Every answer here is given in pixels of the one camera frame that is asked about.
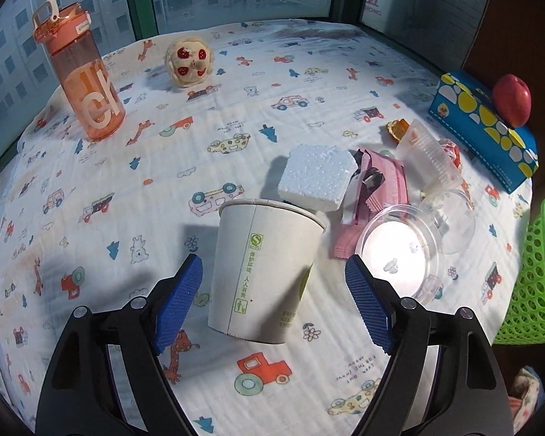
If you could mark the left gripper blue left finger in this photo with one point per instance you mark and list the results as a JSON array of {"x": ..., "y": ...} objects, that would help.
[{"x": 171, "y": 301}]

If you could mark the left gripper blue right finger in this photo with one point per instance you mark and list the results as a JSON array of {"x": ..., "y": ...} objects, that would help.
[{"x": 376, "y": 313}]

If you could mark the clear round plastic lid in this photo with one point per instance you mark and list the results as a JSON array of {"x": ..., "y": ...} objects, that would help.
[{"x": 401, "y": 246}]

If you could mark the white paper cup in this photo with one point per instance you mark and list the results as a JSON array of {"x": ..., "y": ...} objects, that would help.
[{"x": 264, "y": 254}]

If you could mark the pink snack wrapper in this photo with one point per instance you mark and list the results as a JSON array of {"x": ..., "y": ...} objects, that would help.
[{"x": 378, "y": 183}]

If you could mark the white styrofoam block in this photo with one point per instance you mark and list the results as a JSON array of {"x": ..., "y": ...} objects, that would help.
[{"x": 316, "y": 177}]

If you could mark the red white candy wrapper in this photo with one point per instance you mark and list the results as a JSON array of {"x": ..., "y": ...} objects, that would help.
[{"x": 453, "y": 152}]

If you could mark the green plastic mesh basket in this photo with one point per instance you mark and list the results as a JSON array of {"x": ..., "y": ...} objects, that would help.
[{"x": 524, "y": 322}]

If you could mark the pink patterned cloth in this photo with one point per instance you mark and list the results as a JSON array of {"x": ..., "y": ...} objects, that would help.
[{"x": 526, "y": 396}]

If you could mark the cartoon print white bed sheet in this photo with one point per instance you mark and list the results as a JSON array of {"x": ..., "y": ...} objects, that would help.
[{"x": 96, "y": 224}]

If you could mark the blue yellow dotted shoe box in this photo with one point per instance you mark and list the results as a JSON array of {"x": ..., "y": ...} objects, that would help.
[{"x": 463, "y": 106}]

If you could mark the orange water bottle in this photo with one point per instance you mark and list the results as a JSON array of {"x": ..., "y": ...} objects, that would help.
[{"x": 66, "y": 35}]

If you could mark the small cream plush toy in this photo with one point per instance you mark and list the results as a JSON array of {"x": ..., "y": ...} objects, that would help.
[{"x": 188, "y": 61}]

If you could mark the red apple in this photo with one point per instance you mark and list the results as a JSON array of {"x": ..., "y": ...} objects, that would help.
[{"x": 511, "y": 98}]

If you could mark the brown wooden headboard panel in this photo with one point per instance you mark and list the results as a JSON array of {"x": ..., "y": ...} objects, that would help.
[{"x": 511, "y": 40}]

